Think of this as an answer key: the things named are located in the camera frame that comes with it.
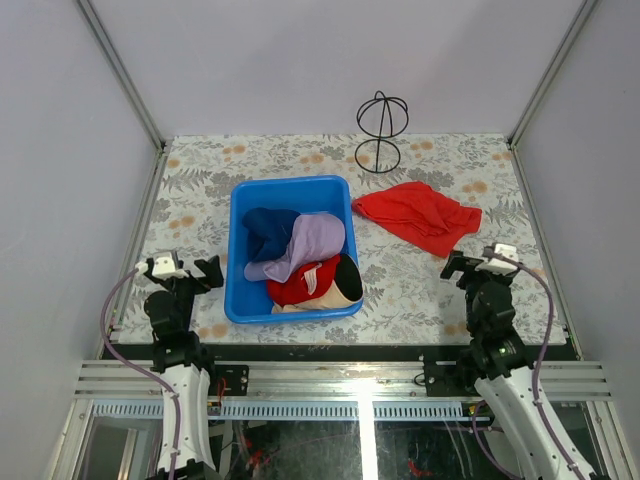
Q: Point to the red cloth hat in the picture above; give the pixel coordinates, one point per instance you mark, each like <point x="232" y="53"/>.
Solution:
<point x="418" y="214"/>

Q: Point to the right aluminium frame post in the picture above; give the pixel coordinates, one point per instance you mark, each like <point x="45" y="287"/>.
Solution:
<point x="561" y="53"/>

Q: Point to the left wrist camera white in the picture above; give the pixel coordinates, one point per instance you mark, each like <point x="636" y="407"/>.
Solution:
<point x="161" y="266"/>

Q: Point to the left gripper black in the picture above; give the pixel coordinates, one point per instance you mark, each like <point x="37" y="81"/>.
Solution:
<point x="212" y="269"/>

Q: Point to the left aluminium frame post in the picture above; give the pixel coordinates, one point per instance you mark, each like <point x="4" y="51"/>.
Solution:
<point x="113" y="59"/>

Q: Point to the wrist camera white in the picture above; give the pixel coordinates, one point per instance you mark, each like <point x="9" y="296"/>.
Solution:
<point x="499" y="258"/>
<point x="161" y="266"/>

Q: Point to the black wire hat stand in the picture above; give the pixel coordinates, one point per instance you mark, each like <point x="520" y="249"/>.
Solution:
<point x="378" y="153"/>

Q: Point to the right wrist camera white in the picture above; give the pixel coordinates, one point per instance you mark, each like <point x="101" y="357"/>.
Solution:
<point x="499" y="258"/>

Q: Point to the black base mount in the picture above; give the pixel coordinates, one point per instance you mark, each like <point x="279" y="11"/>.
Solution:
<point x="229" y="380"/>
<point x="448" y="378"/>

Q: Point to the beige black hat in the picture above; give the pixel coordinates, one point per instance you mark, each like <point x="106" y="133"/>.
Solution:
<point x="345" y="291"/>

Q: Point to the navy blue hat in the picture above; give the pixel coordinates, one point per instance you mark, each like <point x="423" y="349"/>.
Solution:
<point x="269" y="232"/>

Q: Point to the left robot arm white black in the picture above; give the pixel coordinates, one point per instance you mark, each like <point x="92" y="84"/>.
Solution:
<point x="181" y="364"/>

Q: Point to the lilac bucket hat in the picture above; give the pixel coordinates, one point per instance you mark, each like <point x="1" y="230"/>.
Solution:
<point x="314" y="238"/>

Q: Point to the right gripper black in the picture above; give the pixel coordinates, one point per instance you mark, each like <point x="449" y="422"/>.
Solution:
<point x="457" y="261"/>

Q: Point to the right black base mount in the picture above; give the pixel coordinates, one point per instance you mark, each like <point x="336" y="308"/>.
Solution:
<point x="448" y="378"/>

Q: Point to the aluminium frame post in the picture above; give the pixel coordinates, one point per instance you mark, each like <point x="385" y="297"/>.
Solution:
<point x="561" y="53"/>
<point x="113" y="59"/>

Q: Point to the blue plastic bin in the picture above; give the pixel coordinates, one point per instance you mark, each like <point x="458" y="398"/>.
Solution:
<point x="248" y="303"/>

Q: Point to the blue white cable duct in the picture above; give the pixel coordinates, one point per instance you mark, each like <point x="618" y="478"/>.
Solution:
<point x="292" y="410"/>

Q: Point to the aluminium front rail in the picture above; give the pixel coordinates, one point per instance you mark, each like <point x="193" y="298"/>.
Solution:
<point x="564" y="381"/>

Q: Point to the red cap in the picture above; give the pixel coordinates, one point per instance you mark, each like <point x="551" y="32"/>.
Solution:
<point x="309" y="282"/>

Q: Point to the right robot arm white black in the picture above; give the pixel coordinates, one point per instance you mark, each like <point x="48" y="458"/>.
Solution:
<point x="498" y="368"/>

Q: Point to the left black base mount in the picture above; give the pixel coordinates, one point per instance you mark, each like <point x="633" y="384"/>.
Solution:
<point x="229" y="380"/>

